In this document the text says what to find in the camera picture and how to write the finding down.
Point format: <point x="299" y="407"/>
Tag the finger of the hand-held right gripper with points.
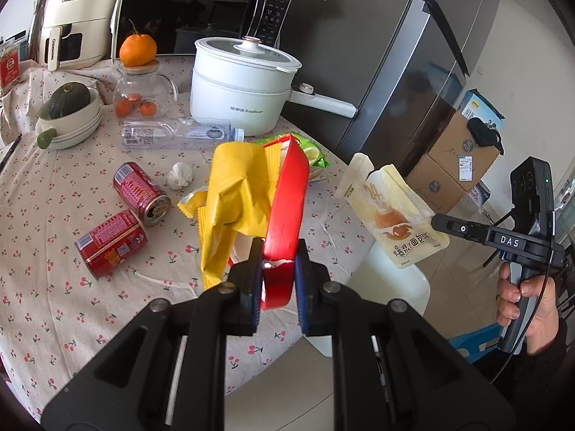
<point x="462" y="229"/>

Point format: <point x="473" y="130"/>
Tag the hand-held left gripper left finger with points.
<point x="257" y="274"/>

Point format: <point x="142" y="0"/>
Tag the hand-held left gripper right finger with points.
<point x="300" y="278"/>

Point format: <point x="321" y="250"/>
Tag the cream bread packet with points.
<point x="391" y="215"/>

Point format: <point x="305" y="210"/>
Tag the white plastic bin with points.
<point x="386" y="283"/>

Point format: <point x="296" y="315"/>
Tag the yellow and red snack wrapper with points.
<point x="238" y="179"/>

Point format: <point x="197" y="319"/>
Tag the green snack packet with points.
<point x="315" y="155"/>

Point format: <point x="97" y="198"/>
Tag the red drink can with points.
<point x="137" y="188"/>
<point x="110" y="244"/>

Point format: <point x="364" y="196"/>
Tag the person's right forearm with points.
<point x="546" y="368"/>

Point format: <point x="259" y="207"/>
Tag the person's right hand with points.
<point x="541" y="305"/>

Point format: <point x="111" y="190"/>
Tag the small white and blue box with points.
<point x="478" y="195"/>

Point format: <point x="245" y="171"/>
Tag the black metal stand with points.
<point x="492" y="258"/>

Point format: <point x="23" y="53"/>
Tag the cardboard box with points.
<point x="462" y="152"/>
<point x="433" y="186"/>

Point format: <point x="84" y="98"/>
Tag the black pouch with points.
<point x="483" y="132"/>

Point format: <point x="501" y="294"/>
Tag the blue plastic stool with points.
<point x="476" y="343"/>

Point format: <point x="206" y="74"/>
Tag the white garlic bulb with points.
<point x="179" y="176"/>

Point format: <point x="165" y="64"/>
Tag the blue printed box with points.
<point x="483" y="105"/>

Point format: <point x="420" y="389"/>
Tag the clear plastic bottle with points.
<point x="179" y="132"/>

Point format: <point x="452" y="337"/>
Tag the white electric pot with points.
<point x="229" y="98"/>

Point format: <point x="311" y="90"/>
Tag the grey refrigerator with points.
<point x="404" y="54"/>

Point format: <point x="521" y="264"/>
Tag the cherry print tablecloth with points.
<point x="67" y="323"/>

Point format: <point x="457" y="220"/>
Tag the glass jar with tomatoes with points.
<point x="148" y="83"/>

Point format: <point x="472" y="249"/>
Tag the glass pot lid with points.
<point x="242" y="54"/>

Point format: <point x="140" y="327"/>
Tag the large orange tangerine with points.
<point x="137" y="49"/>

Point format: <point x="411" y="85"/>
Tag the dark green pumpkin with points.
<point x="69" y="98"/>

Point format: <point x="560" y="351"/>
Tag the dark chopstick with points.
<point x="11" y="150"/>

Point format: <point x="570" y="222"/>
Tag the black microwave oven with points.
<point x="197" y="4"/>

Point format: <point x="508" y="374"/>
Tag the cream air fryer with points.
<point x="76" y="13"/>

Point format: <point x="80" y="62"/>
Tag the red packet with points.
<point x="9" y="67"/>

